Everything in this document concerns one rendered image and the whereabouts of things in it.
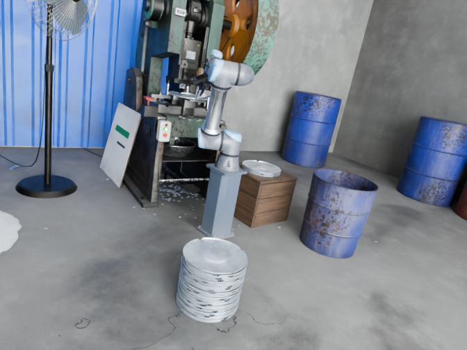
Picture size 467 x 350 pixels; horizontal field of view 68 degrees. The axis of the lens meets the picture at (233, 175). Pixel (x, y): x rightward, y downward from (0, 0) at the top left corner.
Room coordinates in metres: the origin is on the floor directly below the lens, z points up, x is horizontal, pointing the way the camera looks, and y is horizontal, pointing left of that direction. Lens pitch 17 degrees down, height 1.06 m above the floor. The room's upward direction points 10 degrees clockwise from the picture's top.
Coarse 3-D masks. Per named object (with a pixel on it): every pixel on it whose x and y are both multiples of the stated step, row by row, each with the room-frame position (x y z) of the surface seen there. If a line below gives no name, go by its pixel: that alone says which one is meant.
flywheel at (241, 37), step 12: (228, 0) 2.99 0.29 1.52; (240, 0) 2.85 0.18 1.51; (252, 0) 2.66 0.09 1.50; (228, 12) 2.97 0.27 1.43; (240, 12) 2.82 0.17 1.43; (252, 12) 2.70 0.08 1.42; (240, 24) 2.80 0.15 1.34; (252, 24) 2.62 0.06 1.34; (228, 36) 2.93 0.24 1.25; (240, 36) 2.78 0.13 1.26; (252, 36) 2.60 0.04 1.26; (228, 48) 2.91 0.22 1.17; (240, 48) 2.76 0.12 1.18; (228, 60) 2.88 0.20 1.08; (240, 60) 2.67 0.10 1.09
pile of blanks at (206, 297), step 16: (192, 272) 1.25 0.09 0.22; (240, 272) 1.29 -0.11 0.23; (192, 288) 1.24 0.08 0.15; (208, 288) 1.23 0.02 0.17; (224, 288) 1.24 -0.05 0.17; (240, 288) 1.32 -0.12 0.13; (192, 304) 1.24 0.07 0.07; (208, 304) 1.24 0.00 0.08; (224, 304) 1.25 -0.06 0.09; (208, 320) 1.23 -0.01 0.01; (224, 320) 1.26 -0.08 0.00
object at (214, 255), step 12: (192, 240) 1.45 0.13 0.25; (204, 240) 1.48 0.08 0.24; (216, 240) 1.50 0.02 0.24; (192, 252) 1.36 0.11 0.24; (204, 252) 1.37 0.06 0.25; (216, 252) 1.38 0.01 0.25; (228, 252) 1.41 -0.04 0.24; (240, 252) 1.43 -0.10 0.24; (192, 264) 1.27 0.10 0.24; (204, 264) 1.28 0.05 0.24; (216, 264) 1.30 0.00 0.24; (228, 264) 1.32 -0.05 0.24; (240, 264) 1.33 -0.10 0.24
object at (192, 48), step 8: (192, 40) 2.60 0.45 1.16; (184, 48) 2.57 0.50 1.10; (192, 48) 2.61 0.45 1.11; (200, 48) 2.64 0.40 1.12; (184, 56) 2.58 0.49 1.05; (192, 56) 2.61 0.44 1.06; (176, 64) 2.61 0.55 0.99; (184, 64) 2.56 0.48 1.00; (192, 64) 2.62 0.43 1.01; (176, 72) 2.59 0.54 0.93; (184, 72) 2.55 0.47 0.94; (192, 72) 2.59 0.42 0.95
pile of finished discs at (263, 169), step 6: (246, 162) 2.53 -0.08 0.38; (252, 162) 2.56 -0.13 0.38; (258, 162) 2.59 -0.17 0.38; (264, 162) 2.62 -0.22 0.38; (246, 168) 2.41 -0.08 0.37; (252, 168) 2.41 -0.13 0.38; (258, 168) 2.43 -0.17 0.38; (264, 168) 2.44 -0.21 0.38; (270, 168) 2.50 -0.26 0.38; (276, 168) 2.53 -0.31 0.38; (258, 174) 2.35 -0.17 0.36; (264, 174) 2.35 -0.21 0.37; (270, 174) 2.36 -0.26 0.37; (276, 174) 2.42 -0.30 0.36
